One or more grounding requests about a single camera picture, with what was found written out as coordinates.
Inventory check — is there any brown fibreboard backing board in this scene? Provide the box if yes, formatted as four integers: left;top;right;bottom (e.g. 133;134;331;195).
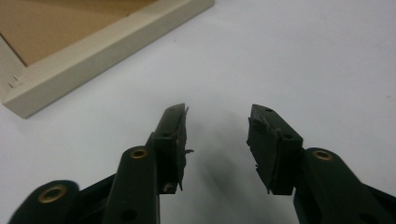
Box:
0;0;158;67

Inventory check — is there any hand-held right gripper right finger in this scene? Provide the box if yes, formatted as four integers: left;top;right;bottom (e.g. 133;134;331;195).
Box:
247;104;396;224

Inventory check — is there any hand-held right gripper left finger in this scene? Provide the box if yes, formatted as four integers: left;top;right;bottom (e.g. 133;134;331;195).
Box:
102;103;194;224

